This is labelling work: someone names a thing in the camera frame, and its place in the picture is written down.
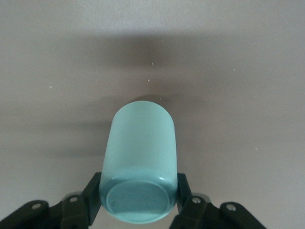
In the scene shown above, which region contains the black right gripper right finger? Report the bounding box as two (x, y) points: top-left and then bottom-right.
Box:
(169, 173), (267, 229)

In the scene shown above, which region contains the teal green cup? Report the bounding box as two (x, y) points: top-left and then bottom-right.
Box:
(99, 100), (178, 224)

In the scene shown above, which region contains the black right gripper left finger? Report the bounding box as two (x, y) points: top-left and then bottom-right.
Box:
(0, 172), (103, 229)

